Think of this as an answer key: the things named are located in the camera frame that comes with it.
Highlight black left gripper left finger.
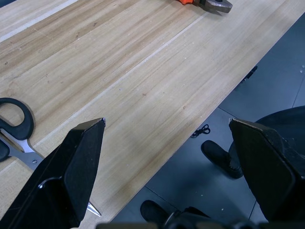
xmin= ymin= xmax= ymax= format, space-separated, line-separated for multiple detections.
xmin=0 ymin=117 xmax=107 ymax=229

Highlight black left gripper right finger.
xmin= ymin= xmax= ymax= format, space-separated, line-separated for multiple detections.
xmin=228 ymin=118 xmax=305 ymax=224

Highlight black handled steel scissors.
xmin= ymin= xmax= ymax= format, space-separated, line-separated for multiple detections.
xmin=0 ymin=97 xmax=102 ymax=218

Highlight small black cord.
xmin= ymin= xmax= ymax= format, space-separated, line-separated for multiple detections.
xmin=191 ymin=124 xmax=211 ymax=139

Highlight black table frame bracket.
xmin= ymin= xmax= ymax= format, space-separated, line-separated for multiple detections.
xmin=242 ymin=65 xmax=259 ymax=83

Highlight orange handled steel pliers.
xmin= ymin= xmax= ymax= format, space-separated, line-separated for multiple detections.
xmin=174 ymin=0 xmax=234 ymax=14

